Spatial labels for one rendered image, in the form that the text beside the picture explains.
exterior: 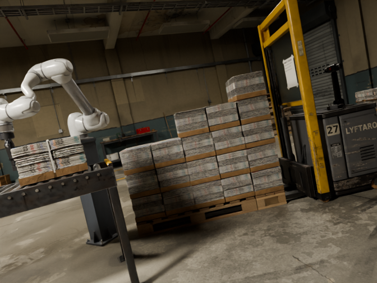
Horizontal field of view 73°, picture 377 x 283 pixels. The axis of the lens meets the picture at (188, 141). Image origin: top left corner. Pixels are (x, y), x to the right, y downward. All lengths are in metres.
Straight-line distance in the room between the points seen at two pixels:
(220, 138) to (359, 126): 1.25
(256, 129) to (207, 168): 0.58
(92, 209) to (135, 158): 0.66
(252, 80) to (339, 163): 1.08
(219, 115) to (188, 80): 7.50
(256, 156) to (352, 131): 0.87
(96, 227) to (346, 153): 2.43
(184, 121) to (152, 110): 6.91
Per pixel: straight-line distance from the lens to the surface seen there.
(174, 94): 9.57
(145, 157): 2.40
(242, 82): 2.49
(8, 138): 1.90
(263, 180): 2.57
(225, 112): 2.42
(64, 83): 2.29
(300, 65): 2.49
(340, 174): 2.72
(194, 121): 2.38
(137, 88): 9.27
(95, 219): 2.69
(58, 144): 1.75
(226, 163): 2.45
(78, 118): 2.62
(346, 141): 2.71
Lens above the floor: 0.97
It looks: 4 degrees down
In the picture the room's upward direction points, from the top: 12 degrees counter-clockwise
